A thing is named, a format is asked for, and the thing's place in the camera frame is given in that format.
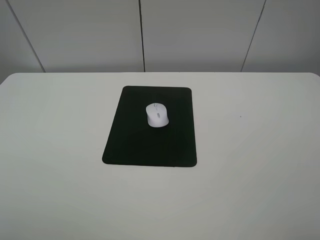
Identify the white wireless computer mouse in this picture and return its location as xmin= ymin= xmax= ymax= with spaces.
xmin=145 ymin=103 xmax=169 ymax=128

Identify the black rectangular mouse pad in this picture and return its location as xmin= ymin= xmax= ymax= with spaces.
xmin=102 ymin=85 xmax=197 ymax=168

